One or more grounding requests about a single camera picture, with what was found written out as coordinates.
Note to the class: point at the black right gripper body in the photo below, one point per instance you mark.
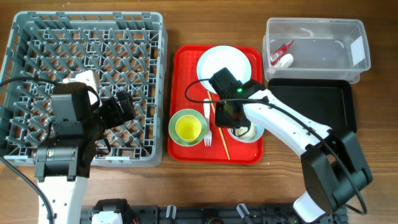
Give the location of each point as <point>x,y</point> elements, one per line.
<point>222,117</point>

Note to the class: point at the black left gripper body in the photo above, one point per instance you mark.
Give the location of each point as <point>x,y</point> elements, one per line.
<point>110,116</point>

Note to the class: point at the small light blue bowl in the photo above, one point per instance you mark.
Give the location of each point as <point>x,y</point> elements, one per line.
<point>259,134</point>

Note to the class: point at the yellow plastic cup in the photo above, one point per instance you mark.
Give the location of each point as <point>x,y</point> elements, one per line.
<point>188,128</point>

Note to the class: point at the red snack wrapper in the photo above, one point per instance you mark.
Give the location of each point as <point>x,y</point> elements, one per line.
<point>277,54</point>

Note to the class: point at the white paper napkin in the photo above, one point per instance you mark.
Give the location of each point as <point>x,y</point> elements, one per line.
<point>285,61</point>

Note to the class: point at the rice and food scraps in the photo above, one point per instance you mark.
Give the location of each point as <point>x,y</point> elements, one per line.
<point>245,132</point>

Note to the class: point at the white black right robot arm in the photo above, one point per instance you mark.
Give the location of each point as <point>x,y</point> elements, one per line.
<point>334,167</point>

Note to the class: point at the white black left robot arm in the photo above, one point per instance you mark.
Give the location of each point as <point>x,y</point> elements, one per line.
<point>62,163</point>

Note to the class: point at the grey dishwasher rack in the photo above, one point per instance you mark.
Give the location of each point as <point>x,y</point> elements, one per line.
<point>128,50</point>

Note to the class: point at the clear plastic waste bin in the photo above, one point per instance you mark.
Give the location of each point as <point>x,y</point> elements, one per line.
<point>322,48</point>

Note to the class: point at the black waste tray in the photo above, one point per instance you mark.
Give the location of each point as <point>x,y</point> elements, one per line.
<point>328,102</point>

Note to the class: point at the wooden chopstick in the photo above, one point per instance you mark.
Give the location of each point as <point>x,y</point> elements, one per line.
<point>219,129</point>

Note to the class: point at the white plastic fork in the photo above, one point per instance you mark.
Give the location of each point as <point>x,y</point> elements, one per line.
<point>208,136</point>

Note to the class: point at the large light blue plate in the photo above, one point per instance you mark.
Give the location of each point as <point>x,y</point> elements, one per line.
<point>216,58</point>

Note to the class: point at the green saucer bowl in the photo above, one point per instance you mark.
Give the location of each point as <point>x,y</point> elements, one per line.
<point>172,123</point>

